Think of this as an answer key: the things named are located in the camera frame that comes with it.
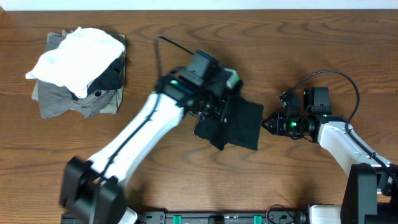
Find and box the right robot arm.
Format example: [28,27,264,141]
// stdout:
[261,87,397,223]

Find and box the black folded garment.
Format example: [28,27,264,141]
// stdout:
[87,58,124,95]

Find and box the olive folded garment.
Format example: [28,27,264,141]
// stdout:
[31,30,126,114]

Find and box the grey folded garment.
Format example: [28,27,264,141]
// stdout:
[35,80,122,119]

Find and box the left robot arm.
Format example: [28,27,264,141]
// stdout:
[59,50,239,223]

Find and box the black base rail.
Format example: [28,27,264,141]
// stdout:
[135,209,310,224]

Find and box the black t-shirt with logo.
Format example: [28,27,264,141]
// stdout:
[193,94,264,151]

